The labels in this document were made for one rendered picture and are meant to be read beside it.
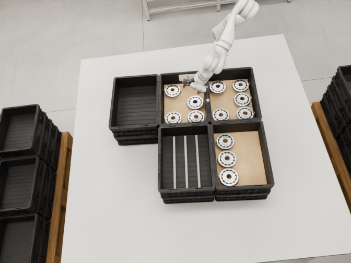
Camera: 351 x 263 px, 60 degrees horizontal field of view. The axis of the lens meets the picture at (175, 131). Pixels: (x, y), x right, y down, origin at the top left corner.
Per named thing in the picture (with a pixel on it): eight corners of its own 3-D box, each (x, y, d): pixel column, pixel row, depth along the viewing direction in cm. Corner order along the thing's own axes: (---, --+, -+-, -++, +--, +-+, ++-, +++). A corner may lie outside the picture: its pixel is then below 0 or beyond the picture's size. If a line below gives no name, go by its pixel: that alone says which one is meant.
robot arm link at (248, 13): (264, 2, 146) (243, 19, 171) (247, -9, 145) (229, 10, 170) (255, 19, 146) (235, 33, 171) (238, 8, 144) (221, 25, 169)
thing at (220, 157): (218, 151, 175) (218, 150, 174) (235, 151, 174) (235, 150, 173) (218, 167, 170) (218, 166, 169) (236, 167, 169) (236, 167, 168)
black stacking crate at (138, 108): (118, 88, 211) (114, 77, 201) (161, 85, 208) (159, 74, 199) (113, 138, 191) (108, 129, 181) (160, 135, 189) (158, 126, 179)
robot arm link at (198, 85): (189, 87, 166) (193, 82, 160) (194, 70, 170) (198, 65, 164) (204, 93, 167) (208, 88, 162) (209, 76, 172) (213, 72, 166)
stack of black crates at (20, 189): (23, 176, 258) (-1, 159, 229) (57, 172, 257) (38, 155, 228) (14, 224, 238) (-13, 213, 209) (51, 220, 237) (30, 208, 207)
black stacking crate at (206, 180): (161, 136, 188) (158, 127, 179) (209, 133, 186) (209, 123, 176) (161, 199, 169) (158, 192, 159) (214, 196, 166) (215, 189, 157)
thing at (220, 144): (215, 134, 180) (215, 133, 180) (233, 133, 179) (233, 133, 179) (217, 149, 175) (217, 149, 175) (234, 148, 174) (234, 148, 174)
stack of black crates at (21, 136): (30, 135, 278) (1, 107, 240) (62, 131, 277) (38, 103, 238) (23, 176, 258) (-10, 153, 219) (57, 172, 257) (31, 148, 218)
